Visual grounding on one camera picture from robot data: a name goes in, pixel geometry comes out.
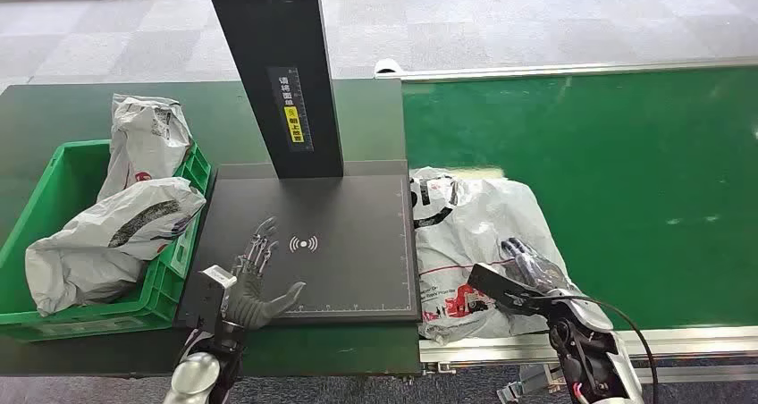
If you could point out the green conveyor belt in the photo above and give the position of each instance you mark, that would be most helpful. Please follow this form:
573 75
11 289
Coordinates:
622 194

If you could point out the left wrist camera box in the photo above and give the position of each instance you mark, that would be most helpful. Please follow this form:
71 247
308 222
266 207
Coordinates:
214 286

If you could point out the black scanner base plate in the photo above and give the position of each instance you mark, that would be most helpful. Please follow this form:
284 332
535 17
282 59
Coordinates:
349 271

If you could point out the long silver conveyor rail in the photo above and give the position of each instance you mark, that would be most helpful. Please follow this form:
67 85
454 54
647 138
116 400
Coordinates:
562 68

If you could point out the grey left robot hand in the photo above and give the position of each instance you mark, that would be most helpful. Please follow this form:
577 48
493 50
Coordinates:
249 303

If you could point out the black scanner column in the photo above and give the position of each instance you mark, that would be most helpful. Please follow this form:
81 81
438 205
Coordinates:
278 46

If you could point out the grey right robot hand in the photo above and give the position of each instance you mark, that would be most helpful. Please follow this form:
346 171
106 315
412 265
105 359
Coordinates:
536 268

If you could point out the white poly mailer red print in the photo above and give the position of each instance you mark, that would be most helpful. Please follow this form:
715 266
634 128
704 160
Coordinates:
468 229

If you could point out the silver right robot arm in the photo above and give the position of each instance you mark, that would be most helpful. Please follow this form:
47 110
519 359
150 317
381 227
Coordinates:
592 345

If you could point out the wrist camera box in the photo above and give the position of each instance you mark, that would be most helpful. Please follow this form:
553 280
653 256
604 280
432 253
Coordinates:
214 286
500 286

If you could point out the dark green table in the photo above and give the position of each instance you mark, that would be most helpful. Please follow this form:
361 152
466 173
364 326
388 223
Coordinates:
53 108

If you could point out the black yellow column label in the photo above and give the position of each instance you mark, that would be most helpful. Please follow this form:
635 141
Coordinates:
291 108

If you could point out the silver conveyor rail with brackets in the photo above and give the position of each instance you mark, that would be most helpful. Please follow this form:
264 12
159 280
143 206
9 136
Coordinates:
699 339

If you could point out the white conveyor roller end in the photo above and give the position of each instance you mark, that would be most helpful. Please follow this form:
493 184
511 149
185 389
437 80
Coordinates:
386 65

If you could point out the white poly mailer with label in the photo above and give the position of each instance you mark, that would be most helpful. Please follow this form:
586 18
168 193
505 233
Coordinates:
148 143

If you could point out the green plastic crate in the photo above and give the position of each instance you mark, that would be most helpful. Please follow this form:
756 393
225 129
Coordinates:
65 179

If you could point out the white poly mailer black stripe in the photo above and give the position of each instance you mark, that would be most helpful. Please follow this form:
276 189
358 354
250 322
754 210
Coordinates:
118 229

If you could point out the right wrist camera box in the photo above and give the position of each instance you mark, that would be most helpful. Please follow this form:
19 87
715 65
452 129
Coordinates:
500 286

